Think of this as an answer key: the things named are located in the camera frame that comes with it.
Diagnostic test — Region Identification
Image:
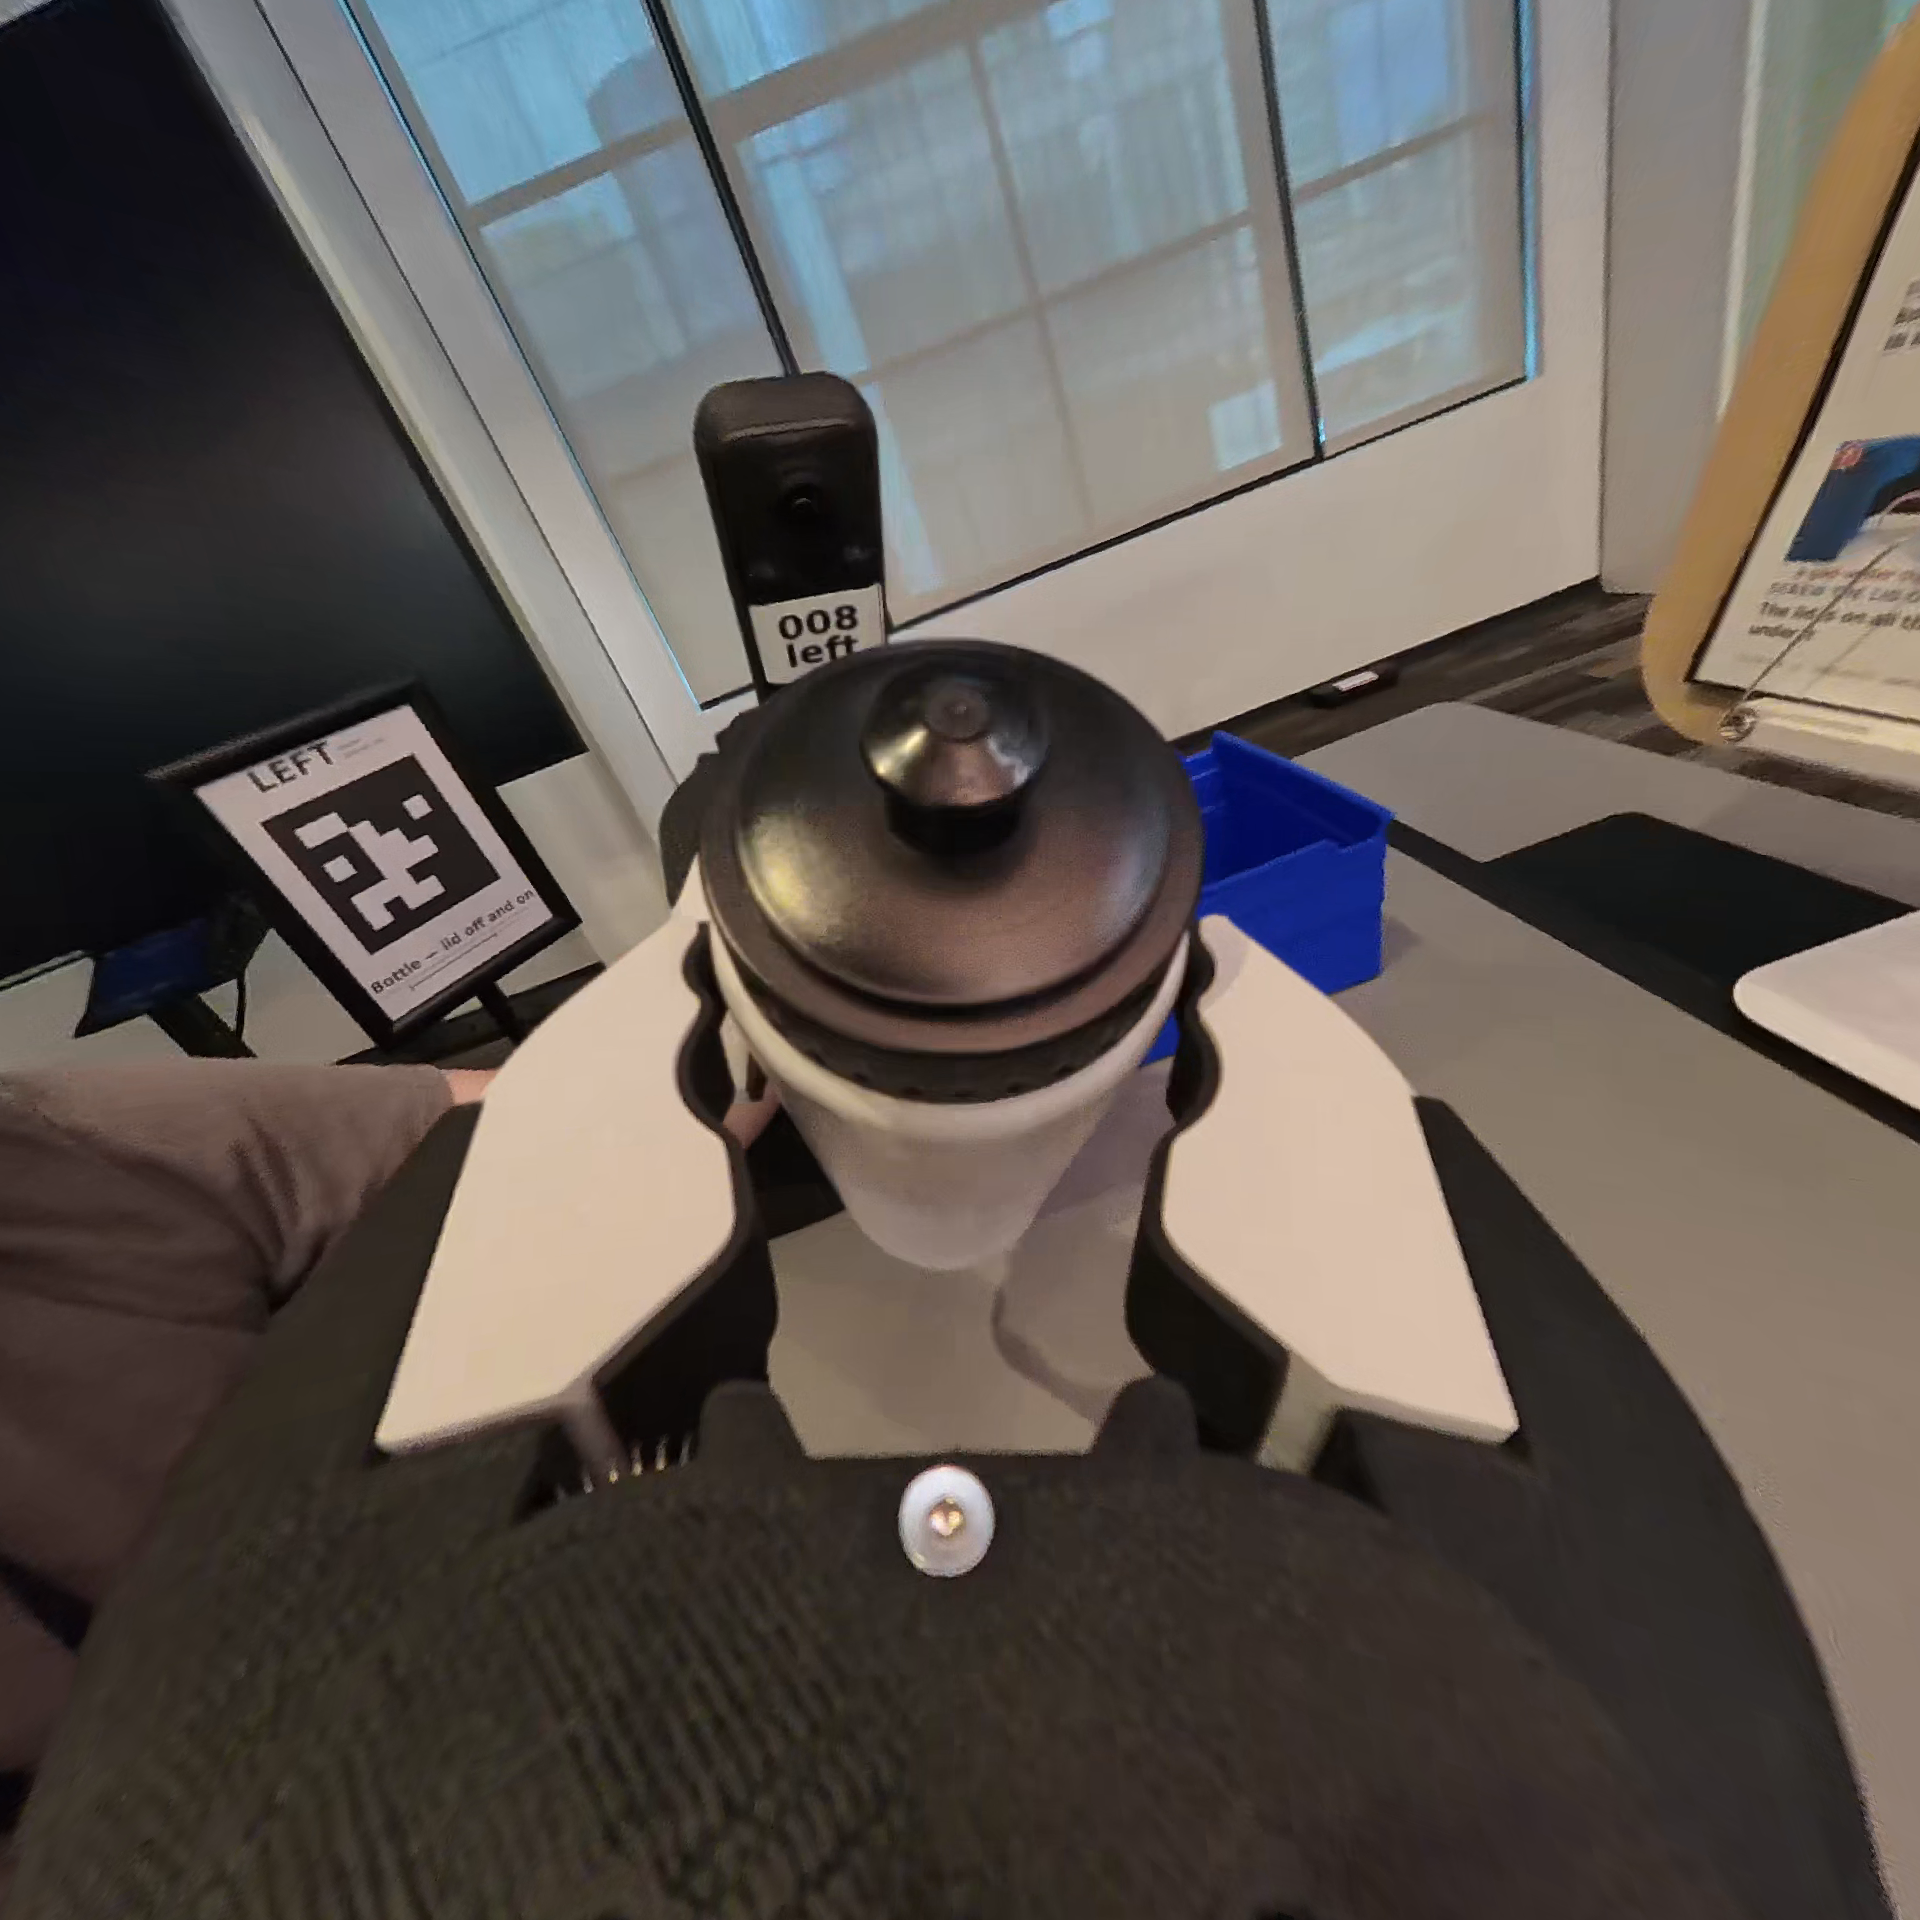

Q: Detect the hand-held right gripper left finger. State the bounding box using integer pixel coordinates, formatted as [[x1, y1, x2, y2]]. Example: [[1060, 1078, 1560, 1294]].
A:
[[372, 914, 781, 1462]]

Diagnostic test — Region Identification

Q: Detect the black bottle lid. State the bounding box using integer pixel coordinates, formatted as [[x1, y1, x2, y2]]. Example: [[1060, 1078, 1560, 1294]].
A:
[[697, 642, 1206, 1106]]

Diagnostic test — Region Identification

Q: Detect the black framed marker sign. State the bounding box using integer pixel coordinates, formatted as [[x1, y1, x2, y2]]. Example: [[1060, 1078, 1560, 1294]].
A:
[[146, 684, 582, 1054]]

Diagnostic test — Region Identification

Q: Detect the large dark wall panel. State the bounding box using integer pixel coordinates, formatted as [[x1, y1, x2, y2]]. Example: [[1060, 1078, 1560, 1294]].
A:
[[0, 0, 587, 989]]

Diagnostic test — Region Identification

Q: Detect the person's grey shirt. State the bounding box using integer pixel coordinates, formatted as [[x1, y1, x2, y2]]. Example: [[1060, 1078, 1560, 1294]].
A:
[[0, 1063, 453, 1777]]

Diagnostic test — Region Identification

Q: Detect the black sign easel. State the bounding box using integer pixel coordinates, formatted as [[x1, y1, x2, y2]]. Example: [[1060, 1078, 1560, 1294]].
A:
[[334, 975, 528, 1066]]

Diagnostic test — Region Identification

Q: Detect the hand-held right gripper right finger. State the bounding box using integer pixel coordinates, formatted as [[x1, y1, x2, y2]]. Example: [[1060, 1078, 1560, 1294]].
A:
[[1124, 914, 1523, 1470]]

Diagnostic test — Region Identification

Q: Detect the white plastic bottle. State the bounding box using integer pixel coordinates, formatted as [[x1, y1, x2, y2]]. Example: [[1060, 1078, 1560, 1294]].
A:
[[710, 932, 1192, 1276]]

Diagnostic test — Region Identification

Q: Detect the printed instruction sheet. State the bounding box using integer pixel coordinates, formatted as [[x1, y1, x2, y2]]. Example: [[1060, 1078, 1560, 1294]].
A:
[[1685, 211, 1920, 696]]

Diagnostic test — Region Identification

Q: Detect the instruction sheet on stand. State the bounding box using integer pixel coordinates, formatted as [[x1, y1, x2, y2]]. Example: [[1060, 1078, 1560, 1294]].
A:
[[1636, 60, 1920, 1119]]

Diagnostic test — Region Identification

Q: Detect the black rectangular table pad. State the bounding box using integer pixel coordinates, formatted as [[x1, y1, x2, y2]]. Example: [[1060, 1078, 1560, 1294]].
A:
[[1499, 812, 1920, 1039]]

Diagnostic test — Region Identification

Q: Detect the small blue floor box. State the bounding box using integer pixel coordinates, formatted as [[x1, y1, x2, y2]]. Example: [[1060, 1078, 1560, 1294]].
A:
[[73, 911, 252, 1039]]

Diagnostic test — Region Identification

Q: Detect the blue plastic storage bin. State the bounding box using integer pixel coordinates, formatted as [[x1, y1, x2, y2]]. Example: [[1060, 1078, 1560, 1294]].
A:
[[1171, 731, 1397, 999]]

